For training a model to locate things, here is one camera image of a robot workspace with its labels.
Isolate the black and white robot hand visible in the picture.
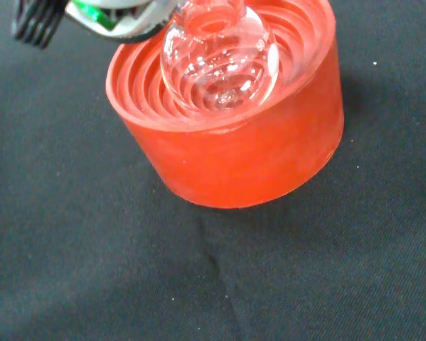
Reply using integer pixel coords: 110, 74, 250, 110
12, 0, 183, 50

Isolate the black bench cloth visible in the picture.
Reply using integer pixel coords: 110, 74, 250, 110
0, 0, 426, 341

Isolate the orange ribbed flask support ring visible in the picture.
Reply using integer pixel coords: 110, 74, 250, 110
105, 0, 345, 210

